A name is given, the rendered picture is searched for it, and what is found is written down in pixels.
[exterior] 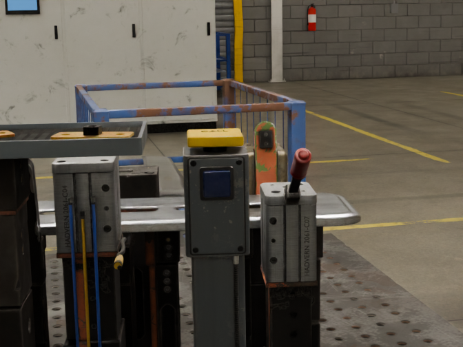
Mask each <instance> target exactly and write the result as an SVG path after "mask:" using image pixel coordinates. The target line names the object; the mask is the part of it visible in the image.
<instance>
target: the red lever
mask: <svg viewBox="0 0 463 347"><path fill-rule="evenodd" d="M310 162H311V152H310V151H309V150H308V149H305V148H300V149H298V150H297V151H296V152H295V154H294V159H293V162H292V166H291V170H290V174H291V175H292V177H291V182H290V184H286V185H285V188H284V199H285V204H298V203H299V200H300V196H301V193H300V183H301V180H302V179H304V178H305V176H306V175H307V170H308V168H309V164H310Z"/></svg>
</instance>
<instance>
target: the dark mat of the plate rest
mask: <svg viewBox="0 0 463 347"><path fill-rule="evenodd" d="M140 130H141V127H102V132H134V135H133V136H132V137H131V138H136V137H138V135H139V132H140ZM0 131H10V132H12V133H14V134H15V137H9V138H0V141H7V140H51V136H53V135H55V134H57V133H59V132H83V128H72V129H18V130H0Z"/></svg>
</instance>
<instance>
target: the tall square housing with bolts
mask: <svg viewBox="0 0 463 347"><path fill-rule="evenodd" d="M52 176H53V188H54V211H55V224H56V247H57V253H56V258H62V264H63V287H64V300H65V323H66V336H67V337H66V340H65V343H64V345H63V347H126V339H125V318H122V317H121V286H120V270H116V269H115V268H114V261H115V258H116V254H117V253H118V252H119V250H120V247H121V245H120V241H121V240H122V238H123V233H122V230H121V199H120V182H119V156H95V157H69V158H56V160H55V161H54V162H53V163H52Z"/></svg>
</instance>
